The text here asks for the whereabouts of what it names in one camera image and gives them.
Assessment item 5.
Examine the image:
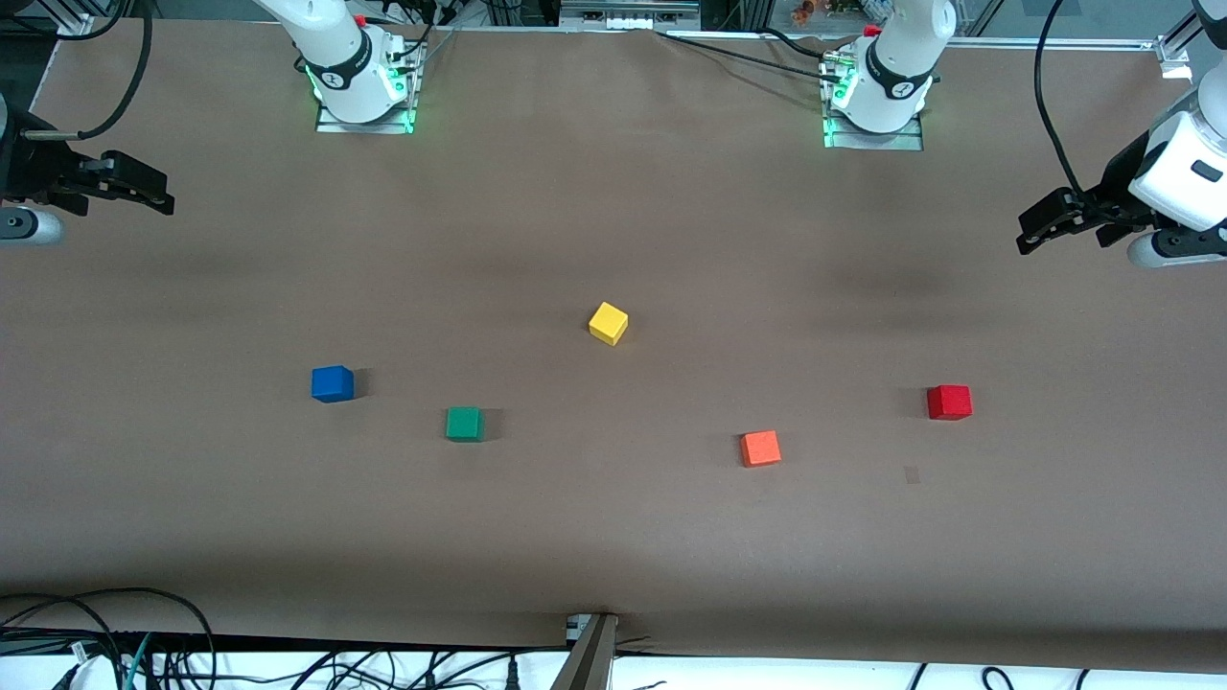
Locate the red wooden block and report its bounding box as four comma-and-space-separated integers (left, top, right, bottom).
927, 384, 973, 421

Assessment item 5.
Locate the yellow wooden block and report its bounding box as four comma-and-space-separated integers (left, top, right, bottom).
588, 301, 630, 347

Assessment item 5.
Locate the white power strip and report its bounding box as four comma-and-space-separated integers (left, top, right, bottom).
559, 0, 702, 31

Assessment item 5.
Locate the brown paper table cover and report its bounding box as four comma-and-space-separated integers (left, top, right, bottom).
0, 19, 1227, 672

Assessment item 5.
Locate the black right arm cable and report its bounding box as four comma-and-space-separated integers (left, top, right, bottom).
24, 0, 154, 141

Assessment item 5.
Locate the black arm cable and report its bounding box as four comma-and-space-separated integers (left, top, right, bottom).
1035, 0, 1089, 197
24, 0, 154, 141

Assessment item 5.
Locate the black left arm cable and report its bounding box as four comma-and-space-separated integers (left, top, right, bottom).
1035, 0, 1089, 197

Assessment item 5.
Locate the aluminium corner frame profile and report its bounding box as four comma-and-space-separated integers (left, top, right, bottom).
1155, 29, 1199, 80

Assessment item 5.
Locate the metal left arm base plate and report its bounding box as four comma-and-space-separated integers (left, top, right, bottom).
822, 57, 926, 151

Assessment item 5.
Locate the aluminium table edge rail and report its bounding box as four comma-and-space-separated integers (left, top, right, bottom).
944, 36, 1166, 51

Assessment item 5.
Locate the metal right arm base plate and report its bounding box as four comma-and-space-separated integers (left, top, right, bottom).
315, 43, 420, 135

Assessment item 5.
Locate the short black base cable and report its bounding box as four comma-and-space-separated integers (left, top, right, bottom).
757, 27, 835, 60

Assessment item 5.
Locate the long black base cable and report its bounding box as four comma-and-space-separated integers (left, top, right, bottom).
657, 29, 845, 82

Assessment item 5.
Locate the black looping floor cable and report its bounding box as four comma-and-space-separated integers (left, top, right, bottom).
0, 586, 218, 690

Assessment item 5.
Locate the teal floor cable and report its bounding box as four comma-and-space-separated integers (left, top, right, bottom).
123, 631, 154, 690

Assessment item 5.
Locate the grey metal camera post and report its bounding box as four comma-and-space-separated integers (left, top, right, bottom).
549, 613, 620, 690

